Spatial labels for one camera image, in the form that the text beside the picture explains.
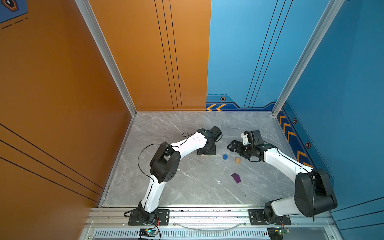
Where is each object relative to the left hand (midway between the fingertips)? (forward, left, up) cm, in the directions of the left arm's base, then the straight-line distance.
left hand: (210, 151), depth 93 cm
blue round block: (-2, -10, -3) cm, 11 cm away
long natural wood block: (-5, +5, +4) cm, 8 cm away
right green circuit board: (-41, -30, -4) cm, 51 cm away
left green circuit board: (-41, +31, -5) cm, 52 cm away
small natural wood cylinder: (-5, -17, -2) cm, 18 cm away
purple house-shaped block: (-15, -15, -3) cm, 22 cm away
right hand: (-1, -12, +5) cm, 13 cm away
